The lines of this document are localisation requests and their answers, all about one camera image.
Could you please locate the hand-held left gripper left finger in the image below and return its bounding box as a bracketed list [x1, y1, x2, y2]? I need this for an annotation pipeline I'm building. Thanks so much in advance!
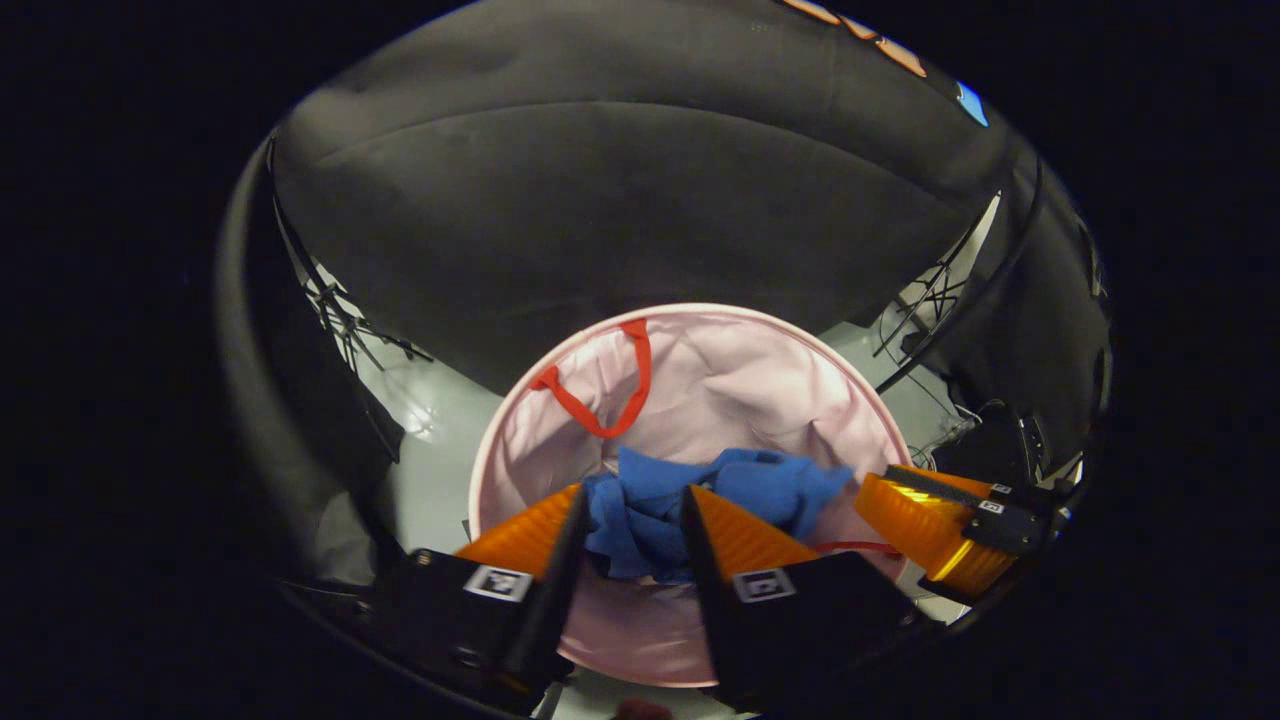
[370, 483, 591, 716]

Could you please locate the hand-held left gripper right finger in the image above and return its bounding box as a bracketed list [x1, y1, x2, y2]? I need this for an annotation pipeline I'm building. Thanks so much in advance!
[680, 485, 941, 713]

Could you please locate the blue corduroy jacket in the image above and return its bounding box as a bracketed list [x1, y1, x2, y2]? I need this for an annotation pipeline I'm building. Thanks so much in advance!
[583, 446, 856, 584]

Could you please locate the pink laundry hamper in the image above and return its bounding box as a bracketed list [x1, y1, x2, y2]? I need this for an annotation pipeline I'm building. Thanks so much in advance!
[468, 303, 913, 689]

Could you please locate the black tripod stand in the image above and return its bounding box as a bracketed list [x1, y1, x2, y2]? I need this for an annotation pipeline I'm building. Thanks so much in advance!
[872, 195, 1001, 396]
[300, 250, 436, 376]

